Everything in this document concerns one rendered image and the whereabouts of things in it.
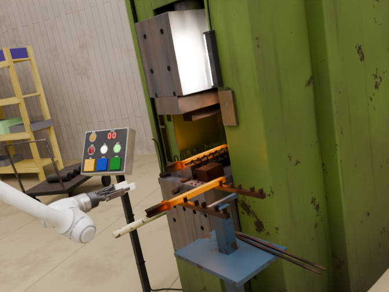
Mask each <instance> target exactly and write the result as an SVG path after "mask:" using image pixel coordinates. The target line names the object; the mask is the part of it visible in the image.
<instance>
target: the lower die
mask: <svg viewBox="0 0 389 292"><path fill-rule="evenodd" d="M218 146H220V145H217V146H216V147H218ZM216 147H213V148H216ZM213 148H210V149H208V150H211V149H213ZM224 149H225V151H226V156H228V155H229V151H228V147H227V149H226V147H224ZM208 150H205V151H203V152H206V151H208ZM218 151H219V153H220V156H221V158H224V157H225V153H224V150H223V149H222V151H221V152H220V149H219V150H218ZM203 152H200V153H198V154H201V153H203ZM212 153H213V154H214V158H215V161H216V160H219V154H218V152H216V154H215V153H214V152H212ZM198 154H195V155H192V156H190V157H187V158H185V159H188V158H191V157H193V156H196V155H198ZM207 156H208V161H209V163H211V162H213V156H212V154H210V156H209V154H207ZM200 158H201V160H202V162H203V166H205V165H207V158H206V156H205V157H204V159H203V156H201V157H200ZM185 159H182V160H179V161H183V160H185ZM194 161H195V162H196V167H197V168H200V167H201V161H200V159H198V161H197V159H194ZM228 164H230V161H228V162H225V163H223V166H226V165H228ZM194 170H195V164H194V162H193V161H192V163H191V164H190V161H189V162H187V163H184V168H181V170H178V171H175V172H173V173H171V174H170V176H174V177H179V175H180V178H190V179H191V180H194V179H197V175H196V176H194V175H193V174H192V171H194Z"/></svg>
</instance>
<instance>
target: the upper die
mask: <svg viewBox="0 0 389 292"><path fill-rule="evenodd" d="M218 92H219V90H218V87H214V88H211V89H207V90H202V91H199V92H196V93H191V94H187V95H184V96H170V97H155V101H156V106H157V112H158V115H180V114H184V113H187V112H190V111H194V110H198V109H201V108H204V107H208V106H211V105H214V104H218V103H219V96H218Z"/></svg>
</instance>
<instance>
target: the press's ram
mask: <svg viewBox="0 0 389 292"><path fill-rule="evenodd" d="M135 29H136V33H137V38H138V44H139V47H140V52H141V58H142V63H143V67H144V72H145V77H146V83H147V87H148V92H149V97H150V98H154V97H170V96H184V95H187V94H191V93H196V92H199V91H202V90H207V89H211V88H212V80H211V73H210V66H209V62H208V56H207V49H206V45H205V38H204V35H203V32H206V31H208V24H207V16H206V12H205V9H193V10H179V11H170V12H165V13H162V14H159V15H157V16H154V17H151V18H149V19H146V20H143V21H140V22H137V23H135Z"/></svg>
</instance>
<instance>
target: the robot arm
mask: <svg viewBox="0 0 389 292"><path fill-rule="evenodd" d="M133 189H136V187H135V183H131V184H129V185H128V183H127V181H124V182H121V183H118V184H116V185H114V184H112V186H111V185H110V186H108V187H105V188H103V189H101V190H98V191H95V192H93V191H91V192H88V193H86V194H85V193H82V194H79V195H76V196H73V197H71V198H64V199H61V200H58V201H55V202H53V203H51V204H49V205H44V204H43V203H41V202H38V201H37V200H35V199H33V198H32V197H30V196H28V195H26V194H24V193H22V192H20V191H19V190H17V189H15V188H13V187H11V186H10V185H7V184H5V183H4V182H2V181H0V200H2V201H4V202H6V203H8V204H10V205H12V206H14V207H16V208H18V209H20V210H22V211H24V212H26V213H28V214H30V215H32V216H34V217H36V218H39V219H40V221H41V223H42V225H43V226H44V227H45V228H56V231H57V232H58V233H59V234H61V235H63V236H65V237H66V238H68V239H70V240H73V241H74V242H76V243H81V244H84V243H88V242H89V241H91V240H92V239H93V238H94V235H95V234H96V225H95V223H94V221H93V220H92V219H91V218H90V217H89V216H88V215H87V214H86V213H88V212H90V211H91V209H93V208H95V207H98V205H99V202H103V201H105V200H106V202H108V201H110V200H112V199H114V198H117V197H120V196H122V195H125V193H126V192H128V191H131V190H133Z"/></svg>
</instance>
